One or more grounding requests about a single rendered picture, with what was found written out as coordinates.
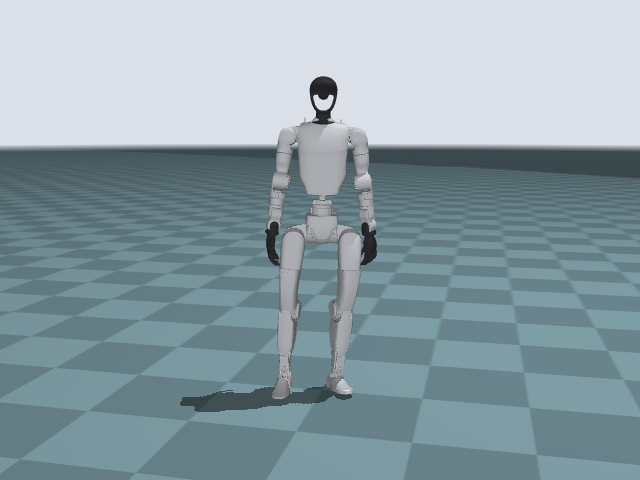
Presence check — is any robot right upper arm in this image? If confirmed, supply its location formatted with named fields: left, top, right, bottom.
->
left=273, top=126, right=299, bottom=190

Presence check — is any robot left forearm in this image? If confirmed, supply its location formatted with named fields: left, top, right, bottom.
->
left=357, top=175, right=377, bottom=232

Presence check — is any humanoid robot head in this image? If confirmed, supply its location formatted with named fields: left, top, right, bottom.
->
left=310, top=76, right=337, bottom=124

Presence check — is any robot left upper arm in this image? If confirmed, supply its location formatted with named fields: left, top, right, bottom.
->
left=347, top=127, right=370, bottom=191

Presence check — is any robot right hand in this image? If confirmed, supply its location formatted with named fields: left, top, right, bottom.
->
left=265, top=222, right=280, bottom=266

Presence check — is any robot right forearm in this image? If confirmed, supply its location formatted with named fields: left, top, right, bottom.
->
left=266, top=173, right=286, bottom=231

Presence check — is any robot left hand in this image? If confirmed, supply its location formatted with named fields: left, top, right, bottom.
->
left=361, top=222, right=377, bottom=265

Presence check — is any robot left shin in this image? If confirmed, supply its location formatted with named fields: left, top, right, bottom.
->
left=329, top=311, right=353, bottom=379

